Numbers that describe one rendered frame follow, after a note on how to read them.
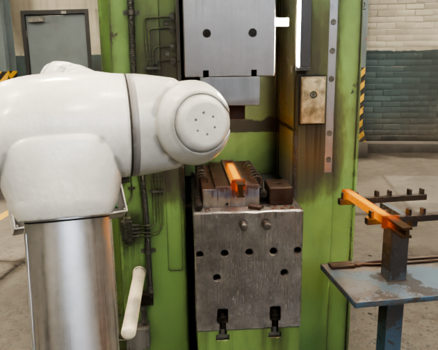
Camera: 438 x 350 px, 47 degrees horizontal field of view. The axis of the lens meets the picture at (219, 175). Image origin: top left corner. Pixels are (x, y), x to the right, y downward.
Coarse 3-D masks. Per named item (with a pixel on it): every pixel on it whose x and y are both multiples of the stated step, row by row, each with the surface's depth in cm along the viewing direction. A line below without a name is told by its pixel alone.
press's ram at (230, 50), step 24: (192, 0) 161; (216, 0) 162; (240, 0) 163; (264, 0) 163; (192, 24) 163; (216, 24) 164; (240, 24) 164; (264, 24) 165; (288, 24) 184; (192, 48) 165; (216, 48) 165; (240, 48) 166; (264, 48) 167; (192, 72) 167; (216, 72) 167; (240, 72) 168; (264, 72) 168
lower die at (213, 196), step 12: (216, 168) 205; (240, 168) 203; (204, 180) 190; (216, 180) 185; (228, 180) 183; (204, 192) 176; (216, 192) 177; (228, 192) 177; (252, 192) 178; (204, 204) 177; (216, 204) 178; (228, 204) 178; (240, 204) 178
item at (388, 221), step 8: (344, 192) 173; (352, 192) 170; (352, 200) 166; (360, 200) 161; (368, 208) 154; (376, 208) 152; (376, 216) 149; (384, 216) 143; (392, 216) 143; (384, 224) 143; (392, 224) 141; (400, 224) 137; (400, 232) 137; (408, 232) 134
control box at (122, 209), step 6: (120, 192) 161; (120, 198) 160; (120, 204) 160; (126, 204) 161; (114, 210) 158; (120, 210) 159; (126, 210) 160; (12, 216) 145; (114, 216) 162; (120, 216) 165; (12, 222) 146; (18, 222) 145; (12, 228) 148; (18, 228) 145; (12, 234) 150; (18, 234) 151
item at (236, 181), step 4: (228, 164) 204; (232, 164) 203; (228, 168) 196; (232, 168) 196; (232, 172) 189; (236, 172) 189; (232, 176) 182; (236, 176) 182; (232, 180) 175; (236, 180) 173; (240, 180) 173; (244, 180) 175; (232, 184) 175; (236, 184) 168; (240, 184) 167; (244, 184) 167; (232, 188) 175; (236, 188) 175; (240, 188) 167; (244, 188) 175; (236, 192) 172; (240, 192) 167; (240, 196) 168; (244, 196) 168
